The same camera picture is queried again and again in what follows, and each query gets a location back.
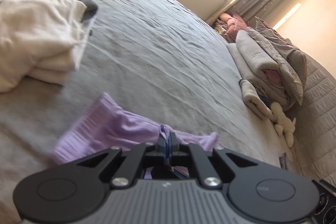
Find purple garment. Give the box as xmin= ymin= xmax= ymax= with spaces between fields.
xmin=52 ymin=93 xmax=219 ymax=164

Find white folded clothes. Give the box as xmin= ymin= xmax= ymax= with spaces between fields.
xmin=1 ymin=0 xmax=98 ymax=93

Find folded cream towel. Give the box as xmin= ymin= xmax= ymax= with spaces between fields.
xmin=239 ymin=80 xmax=272 ymax=120

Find folded grey duvet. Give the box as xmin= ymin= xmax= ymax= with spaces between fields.
xmin=227 ymin=27 xmax=302 ymax=111

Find white plush toy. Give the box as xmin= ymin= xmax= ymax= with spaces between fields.
xmin=270 ymin=102 xmax=296 ymax=148

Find quilted grey headboard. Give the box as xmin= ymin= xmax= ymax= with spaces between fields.
xmin=286 ymin=56 xmax=335 ymax=185

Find grey bed sheet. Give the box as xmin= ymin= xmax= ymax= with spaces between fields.
xmin=1 ymin=0 xmax=286 ymax=223

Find folded grey cloth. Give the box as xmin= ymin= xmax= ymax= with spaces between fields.
xmin=279 ymin=152 xmax=288 ymax=170

